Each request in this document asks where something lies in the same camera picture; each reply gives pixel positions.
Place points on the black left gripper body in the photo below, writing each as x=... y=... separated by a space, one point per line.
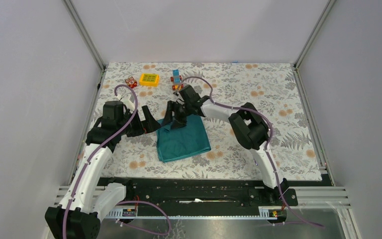
x=135 y=128

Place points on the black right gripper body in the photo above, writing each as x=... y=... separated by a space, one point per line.
x=185 y=107

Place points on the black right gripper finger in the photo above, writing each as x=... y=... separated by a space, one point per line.
x=168 y=118
x=180 y=119

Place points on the teal cloth napkin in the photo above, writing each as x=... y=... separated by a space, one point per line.
x=181 y=143

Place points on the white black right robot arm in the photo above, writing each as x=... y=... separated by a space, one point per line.
x=252 y=130

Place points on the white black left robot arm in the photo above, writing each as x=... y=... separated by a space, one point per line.
x=78 y=215

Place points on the blue orange toy car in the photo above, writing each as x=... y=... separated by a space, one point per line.
x=176 y=80

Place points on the red owl toy block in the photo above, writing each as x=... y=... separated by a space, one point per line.
x=131 y=82

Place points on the yellow toy brick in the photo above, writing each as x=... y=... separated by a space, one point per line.
x=149 y=80

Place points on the floral patterned table mat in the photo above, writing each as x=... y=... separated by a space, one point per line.
x=270 y=87

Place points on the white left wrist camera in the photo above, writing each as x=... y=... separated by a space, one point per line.
x=128 y=100

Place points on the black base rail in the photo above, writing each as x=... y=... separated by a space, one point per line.
x=205 y=197

